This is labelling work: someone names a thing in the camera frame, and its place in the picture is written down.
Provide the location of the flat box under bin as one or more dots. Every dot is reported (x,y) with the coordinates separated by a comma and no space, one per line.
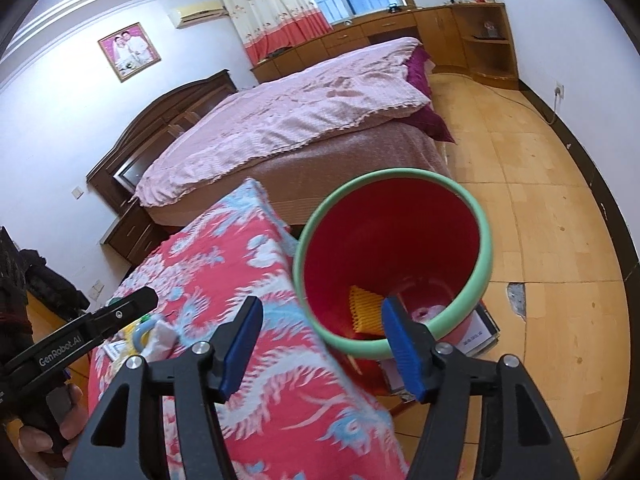
(475,337)

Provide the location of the wooden wardrobe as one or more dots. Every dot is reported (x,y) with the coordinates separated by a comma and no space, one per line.
(50,314)

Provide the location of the maroon pillow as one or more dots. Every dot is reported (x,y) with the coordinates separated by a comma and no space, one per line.
(425,110)

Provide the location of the crumpled white paper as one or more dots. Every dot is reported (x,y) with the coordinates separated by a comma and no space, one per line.
(161,337)

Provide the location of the white wall socket with plug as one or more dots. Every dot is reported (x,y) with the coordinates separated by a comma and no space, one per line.
(559,91)

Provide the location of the yellow ribbed pad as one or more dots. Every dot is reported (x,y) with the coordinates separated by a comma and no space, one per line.
(365,310)

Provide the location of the long wooden cabinet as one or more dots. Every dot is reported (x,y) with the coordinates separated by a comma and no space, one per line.
(450,30)

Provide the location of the black jacket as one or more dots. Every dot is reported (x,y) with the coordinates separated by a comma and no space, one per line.
(55,275)

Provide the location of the red floral printed cloth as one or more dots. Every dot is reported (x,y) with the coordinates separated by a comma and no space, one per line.
(225,270)

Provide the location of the dark wooden nightstand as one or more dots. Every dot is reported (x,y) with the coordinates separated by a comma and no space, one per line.
(135,232)

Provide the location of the small white card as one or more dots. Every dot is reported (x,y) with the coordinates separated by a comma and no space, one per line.
(113,351)

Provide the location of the white double wall socket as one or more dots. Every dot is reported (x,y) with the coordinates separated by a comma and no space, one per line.
(97,287)

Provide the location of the framed wall photo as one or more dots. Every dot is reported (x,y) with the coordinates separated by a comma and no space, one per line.
(129,51)

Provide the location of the wall air conditioner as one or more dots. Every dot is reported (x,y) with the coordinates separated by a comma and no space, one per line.
(197,15)

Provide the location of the ornament on cabinet shelf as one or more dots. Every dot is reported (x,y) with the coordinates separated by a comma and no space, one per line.
(489,30)

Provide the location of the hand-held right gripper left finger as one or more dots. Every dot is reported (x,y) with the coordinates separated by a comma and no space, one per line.
(239,352)

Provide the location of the pink blanket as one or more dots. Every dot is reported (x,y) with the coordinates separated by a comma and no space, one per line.
(300,110)

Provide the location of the person's left hand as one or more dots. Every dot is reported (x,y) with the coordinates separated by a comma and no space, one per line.
(75,417)

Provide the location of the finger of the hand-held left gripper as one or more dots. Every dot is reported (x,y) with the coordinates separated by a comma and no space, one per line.
(125,307)

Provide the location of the dark wooden headboard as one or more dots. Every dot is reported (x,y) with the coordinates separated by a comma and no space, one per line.
(150,125)

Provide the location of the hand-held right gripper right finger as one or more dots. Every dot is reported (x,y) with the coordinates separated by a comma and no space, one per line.
(400,352)

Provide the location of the beige wall switch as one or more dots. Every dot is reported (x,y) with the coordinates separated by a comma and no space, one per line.
(77,192)

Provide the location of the cream and red curtain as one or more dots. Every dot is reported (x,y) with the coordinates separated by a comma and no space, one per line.
(272,15)

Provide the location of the red bin with green rim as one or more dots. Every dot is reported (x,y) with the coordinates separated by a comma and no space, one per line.
(390,240)

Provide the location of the brown bed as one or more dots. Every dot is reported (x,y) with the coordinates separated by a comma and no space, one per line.
(350,165)

